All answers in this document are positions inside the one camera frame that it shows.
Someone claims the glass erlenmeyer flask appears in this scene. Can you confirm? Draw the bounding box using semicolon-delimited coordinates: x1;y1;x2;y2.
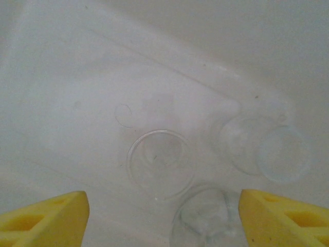
171;186;247;247

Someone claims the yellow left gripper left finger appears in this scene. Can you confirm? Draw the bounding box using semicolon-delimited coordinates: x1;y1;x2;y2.
0;190;90;247

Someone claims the clear petri dish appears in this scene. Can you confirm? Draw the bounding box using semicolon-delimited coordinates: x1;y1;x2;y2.
127;128;195;202

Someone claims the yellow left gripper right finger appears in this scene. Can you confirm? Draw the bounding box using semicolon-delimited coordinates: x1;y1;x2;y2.
239;189;329;247

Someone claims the translucent plastic storage bin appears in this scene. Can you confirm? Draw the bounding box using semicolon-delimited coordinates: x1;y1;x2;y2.
0;0;329;247

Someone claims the small glass beaker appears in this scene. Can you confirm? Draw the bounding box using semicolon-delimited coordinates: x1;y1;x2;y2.
210;115;313;185

